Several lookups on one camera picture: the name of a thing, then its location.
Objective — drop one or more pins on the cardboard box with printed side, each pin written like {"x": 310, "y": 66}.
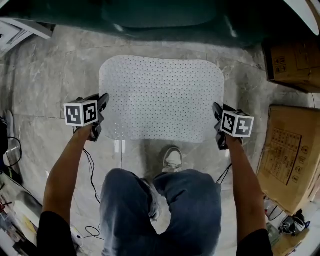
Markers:
{"x": 295, "y": 62}

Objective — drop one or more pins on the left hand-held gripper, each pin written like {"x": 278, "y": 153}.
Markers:
{"x": 80, "y": 113}

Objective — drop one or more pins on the person's right forearm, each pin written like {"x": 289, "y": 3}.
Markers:
{"x": 246, "y": 190}

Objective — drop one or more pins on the person's left leg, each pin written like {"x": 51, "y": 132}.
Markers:
{"x": 122, "y": 212}

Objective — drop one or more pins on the small cardboard box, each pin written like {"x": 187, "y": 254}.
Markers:
{"x": 287, "y": 243}

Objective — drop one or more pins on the white perforated bath mat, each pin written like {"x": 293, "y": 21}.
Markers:
{"x": 162, "y": 100}

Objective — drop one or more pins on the person's right shoe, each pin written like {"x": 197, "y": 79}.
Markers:
{"x": 173, "y": 158}

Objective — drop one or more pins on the green and white bathtub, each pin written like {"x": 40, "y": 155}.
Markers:
{"x": 160, "y": 15}

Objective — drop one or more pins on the person's leg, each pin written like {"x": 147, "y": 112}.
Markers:
{"x": 122, "y": 212}
{"x": 192, "y": 207}

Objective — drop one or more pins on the white vanity cabinet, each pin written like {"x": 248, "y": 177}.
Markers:
{"x": 15, "y": 32}

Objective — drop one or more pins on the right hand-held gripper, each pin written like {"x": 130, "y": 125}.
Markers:
{"x": 237, "y": 123}

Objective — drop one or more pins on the person's right leg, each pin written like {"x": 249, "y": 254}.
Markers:
{"x": 192, "y": 207}

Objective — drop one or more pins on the person's left forearm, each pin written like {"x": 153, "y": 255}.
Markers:
{"x": 63, "y": 175}

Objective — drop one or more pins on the large flat cardboard box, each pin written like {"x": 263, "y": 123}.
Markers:
{"x": 290, "y": 155}

